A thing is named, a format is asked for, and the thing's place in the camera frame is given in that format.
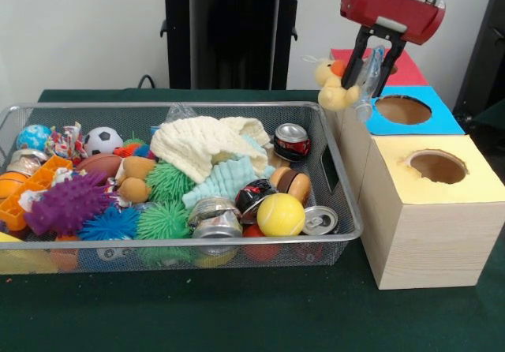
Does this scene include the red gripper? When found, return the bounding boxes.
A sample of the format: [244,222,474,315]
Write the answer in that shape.
[340,0,447,92]

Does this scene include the clear blue-printed plastic packet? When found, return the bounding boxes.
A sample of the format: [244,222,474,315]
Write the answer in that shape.
[354,46,389,123]

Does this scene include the yellow plush duck toy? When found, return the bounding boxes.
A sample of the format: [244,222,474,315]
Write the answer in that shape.
[312,55,361,113]

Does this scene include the small toy hamburger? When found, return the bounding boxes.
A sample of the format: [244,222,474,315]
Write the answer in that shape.
[269,167,312,205]

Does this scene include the cream knitted cloth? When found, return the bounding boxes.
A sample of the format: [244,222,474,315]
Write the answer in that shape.
[150,115,271,183]

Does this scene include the purple spiky ball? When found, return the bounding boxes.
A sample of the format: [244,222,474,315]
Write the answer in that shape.
[24,170,113,236]

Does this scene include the wooden box with three holes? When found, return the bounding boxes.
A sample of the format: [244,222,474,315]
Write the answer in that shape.
[322,48,505,290]

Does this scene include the clear shallow mesh bin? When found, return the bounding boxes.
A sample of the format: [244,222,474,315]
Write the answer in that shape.
[0,102,364,275]

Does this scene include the black side stand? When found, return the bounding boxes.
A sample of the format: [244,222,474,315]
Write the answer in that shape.
[454,0,505,128]

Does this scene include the red soda can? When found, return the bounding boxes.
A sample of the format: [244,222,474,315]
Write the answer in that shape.
[273,122,312,162]

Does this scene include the silver can with pull tab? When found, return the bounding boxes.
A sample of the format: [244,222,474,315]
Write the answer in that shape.
[301,205,339,236]

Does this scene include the yellow tennis ball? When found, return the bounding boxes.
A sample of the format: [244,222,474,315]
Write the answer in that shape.
[256,193,305,237]

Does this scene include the light teal cloth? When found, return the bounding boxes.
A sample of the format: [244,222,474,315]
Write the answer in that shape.
[181,154,273,210]

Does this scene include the clear plastic bag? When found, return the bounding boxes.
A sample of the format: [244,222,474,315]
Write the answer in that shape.
[164,102,198,122]

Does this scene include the crushed silver can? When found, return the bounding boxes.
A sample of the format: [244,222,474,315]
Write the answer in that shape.
[187,197,244,239]

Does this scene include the green spiky ball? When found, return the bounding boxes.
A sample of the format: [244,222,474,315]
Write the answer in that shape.
[136,200,193,241]

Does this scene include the small soccer ball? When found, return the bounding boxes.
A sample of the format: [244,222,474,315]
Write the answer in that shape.
[83,126,124,157]

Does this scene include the dark green table cloth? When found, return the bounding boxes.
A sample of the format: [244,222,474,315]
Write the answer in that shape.
[0,90,505,352]

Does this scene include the small orange basketball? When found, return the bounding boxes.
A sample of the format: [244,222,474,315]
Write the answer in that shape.
[0,171,29,201]

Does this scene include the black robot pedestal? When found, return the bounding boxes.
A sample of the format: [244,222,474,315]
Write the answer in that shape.
[152,0,318,91]

